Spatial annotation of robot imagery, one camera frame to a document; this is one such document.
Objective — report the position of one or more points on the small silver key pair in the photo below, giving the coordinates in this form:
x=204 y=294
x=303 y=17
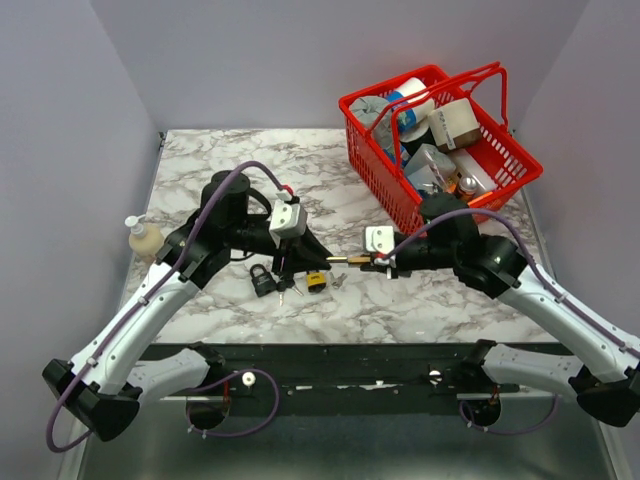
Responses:
x=337 y=280

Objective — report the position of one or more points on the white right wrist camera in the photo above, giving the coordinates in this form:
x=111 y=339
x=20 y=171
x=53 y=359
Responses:
x=379 y=239

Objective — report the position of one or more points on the red plastic shopping basket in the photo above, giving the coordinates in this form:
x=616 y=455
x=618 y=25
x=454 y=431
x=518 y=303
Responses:
x=497 y=160

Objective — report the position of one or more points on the clear plastic box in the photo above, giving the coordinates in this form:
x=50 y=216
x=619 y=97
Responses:
x=429 y=170

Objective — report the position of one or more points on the black and aluminium base rail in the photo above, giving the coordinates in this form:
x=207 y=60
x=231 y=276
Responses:
x=347 y=380

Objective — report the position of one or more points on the black key bunch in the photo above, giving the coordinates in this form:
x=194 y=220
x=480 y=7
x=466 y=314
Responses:
x=286 y=282

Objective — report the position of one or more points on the grey wrapped roll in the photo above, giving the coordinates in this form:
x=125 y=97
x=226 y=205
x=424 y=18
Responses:
x=366 y=110

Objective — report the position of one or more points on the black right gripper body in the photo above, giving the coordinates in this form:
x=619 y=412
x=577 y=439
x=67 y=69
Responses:
x=393 y=269

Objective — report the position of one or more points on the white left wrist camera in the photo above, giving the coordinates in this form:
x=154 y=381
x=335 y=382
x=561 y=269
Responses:
x=287 y=221

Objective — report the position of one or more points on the cream soap pump bottle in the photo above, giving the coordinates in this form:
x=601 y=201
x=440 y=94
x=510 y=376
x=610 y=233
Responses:
x=145 y=239

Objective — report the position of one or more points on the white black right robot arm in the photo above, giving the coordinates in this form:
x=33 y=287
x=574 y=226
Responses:
x=601 y=372

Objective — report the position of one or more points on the cream brown foam block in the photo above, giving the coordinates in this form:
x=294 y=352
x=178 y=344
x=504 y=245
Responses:
x=454 y=126

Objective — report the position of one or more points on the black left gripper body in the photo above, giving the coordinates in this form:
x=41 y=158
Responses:
x=283 y=251

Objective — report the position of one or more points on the brass padlock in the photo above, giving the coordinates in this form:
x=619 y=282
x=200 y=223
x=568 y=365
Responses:
x=351 y=261

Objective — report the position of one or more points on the yellow black padlock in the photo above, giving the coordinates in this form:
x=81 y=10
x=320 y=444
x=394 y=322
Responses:
x=316 y=281

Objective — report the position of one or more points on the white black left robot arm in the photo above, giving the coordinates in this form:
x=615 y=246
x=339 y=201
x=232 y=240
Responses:
x=105 y=384

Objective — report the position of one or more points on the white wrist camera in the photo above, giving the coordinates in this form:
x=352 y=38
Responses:
x=379 y=239
x=287 y=221

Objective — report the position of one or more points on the blue white paper cup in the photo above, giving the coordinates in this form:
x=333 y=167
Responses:
x=412 y=122

